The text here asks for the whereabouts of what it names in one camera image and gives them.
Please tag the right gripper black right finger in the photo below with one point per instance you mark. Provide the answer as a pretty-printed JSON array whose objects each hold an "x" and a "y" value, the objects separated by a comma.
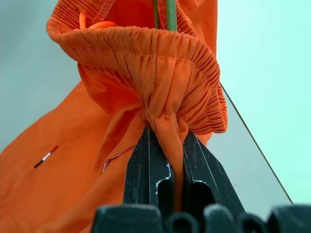
[{"x": 204, "y": 174}]

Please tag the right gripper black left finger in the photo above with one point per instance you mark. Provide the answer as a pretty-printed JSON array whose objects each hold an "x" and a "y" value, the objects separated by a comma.
[{"x": 143, "y": 174}]

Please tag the orange shorts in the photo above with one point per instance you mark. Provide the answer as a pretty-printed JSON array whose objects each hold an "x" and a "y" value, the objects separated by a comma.
[{"x": 73, "y": 121}]

